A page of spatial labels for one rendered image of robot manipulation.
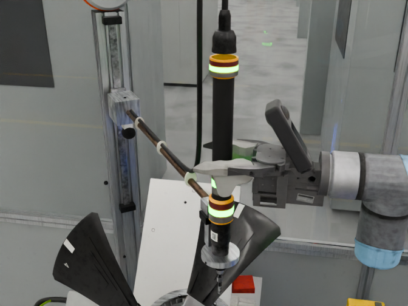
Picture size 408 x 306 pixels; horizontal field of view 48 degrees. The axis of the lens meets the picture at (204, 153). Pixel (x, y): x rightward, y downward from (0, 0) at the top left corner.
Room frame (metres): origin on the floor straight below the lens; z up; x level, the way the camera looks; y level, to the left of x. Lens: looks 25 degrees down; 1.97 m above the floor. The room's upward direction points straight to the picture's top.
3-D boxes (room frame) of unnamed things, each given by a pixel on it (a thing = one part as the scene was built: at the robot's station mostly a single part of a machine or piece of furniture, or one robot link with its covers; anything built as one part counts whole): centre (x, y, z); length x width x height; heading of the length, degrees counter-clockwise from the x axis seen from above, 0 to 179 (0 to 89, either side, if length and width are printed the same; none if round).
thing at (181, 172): (0.95, 0.10, 1.54); 0.54 x 0.01 x 0.01; 25
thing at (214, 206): (0.67, -0.03, 1.57); 0.04 x 0.04 x 0.01
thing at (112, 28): (1.29, 0.25, 1.48); 0.05 x 0.03 x 0.62; 115
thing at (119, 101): (1.24, 0.23, 1.54); 0.10 x 0.07 x 0.08; 25
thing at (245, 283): (1.28, -0.14, 0.87); 0.08 x 0.08 x 0.02; 0
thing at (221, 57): (0.67, -0.03, 1.80); 0.04 x 0.04 x 0.03
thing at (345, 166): (0.64, -0.22, 1.64); 0.08 x 0.05 x 0.08; 170
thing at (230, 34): (0.67, -0.03, 1.66); 0.04 x 0.04 x 0.46
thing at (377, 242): (0.64, -0.30, 1.54); 0.11 x 0.08 x 0.11; 157
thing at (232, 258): (0.68, -0.03, 1.50); 0.09 x 0.07 x 0.10; 25
